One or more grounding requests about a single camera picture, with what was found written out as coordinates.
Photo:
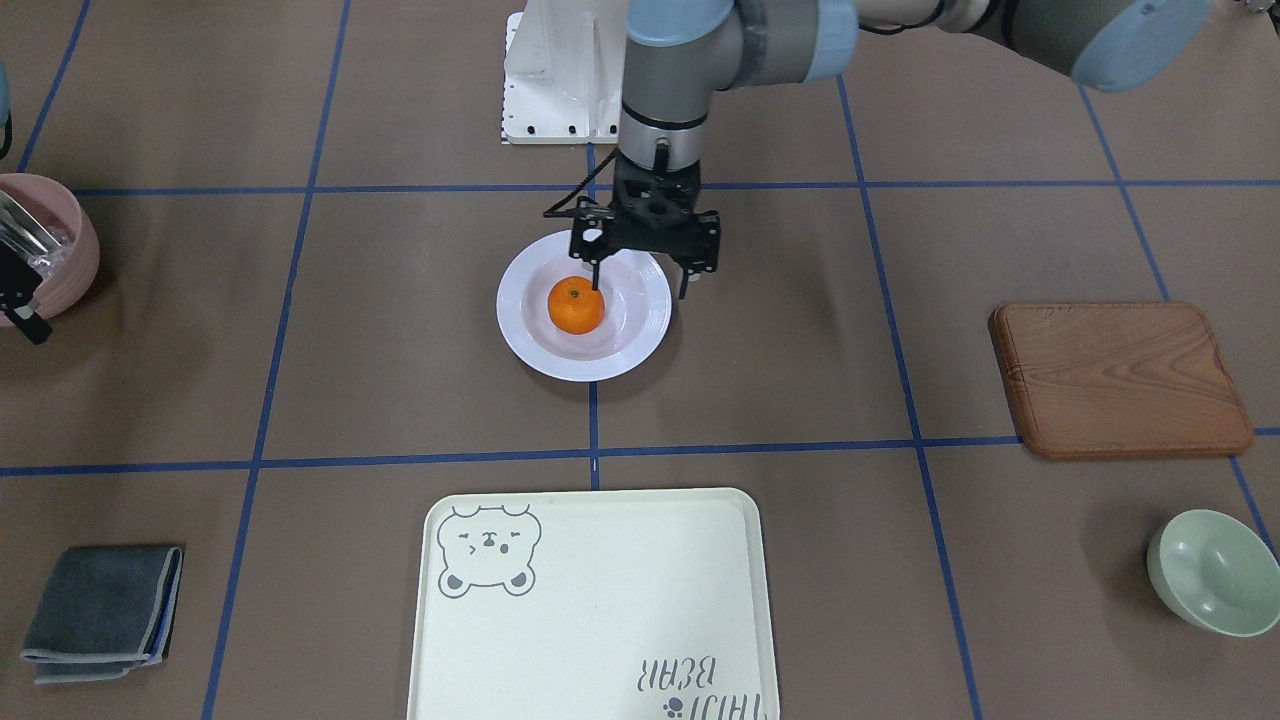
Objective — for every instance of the light green bowl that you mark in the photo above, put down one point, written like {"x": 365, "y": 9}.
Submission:
{"x": 1215, "y": 573}

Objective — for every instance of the white round plate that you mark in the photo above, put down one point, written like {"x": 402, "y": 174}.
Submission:
{"x": 637, "y": 301}

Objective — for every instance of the metal scoop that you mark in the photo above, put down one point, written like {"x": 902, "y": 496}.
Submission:
{"x": 23, "y": 233}

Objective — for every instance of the clear ice cubes pile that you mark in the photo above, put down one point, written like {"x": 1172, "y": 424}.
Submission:
{"x": 47, "y": 264}

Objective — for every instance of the wooden cutting board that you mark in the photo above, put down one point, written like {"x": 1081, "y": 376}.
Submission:
{"x": 1117, "y": 380}

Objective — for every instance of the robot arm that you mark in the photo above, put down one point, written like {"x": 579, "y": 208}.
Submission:
{"x": 676, "y": 55}

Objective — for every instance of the folded grey cloth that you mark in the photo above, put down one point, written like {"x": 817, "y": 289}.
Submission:
{"x": 105, "y": 612}

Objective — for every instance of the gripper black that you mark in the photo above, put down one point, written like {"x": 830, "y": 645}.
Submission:
{"x": 14, "y": 291}
{"x": 704, "y": 250}

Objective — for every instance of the pink bowl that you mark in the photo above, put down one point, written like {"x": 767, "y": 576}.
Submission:
{"x": 55, "y": 207}

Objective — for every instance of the orange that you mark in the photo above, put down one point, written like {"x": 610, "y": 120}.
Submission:
{"x": 574, "y": 306}

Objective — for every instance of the cream bear tray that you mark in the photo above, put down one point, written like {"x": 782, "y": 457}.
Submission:
{"x": 623, "y": 604}

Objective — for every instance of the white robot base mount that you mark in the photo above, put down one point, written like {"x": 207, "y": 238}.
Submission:
{"x": 563, "y": 73}

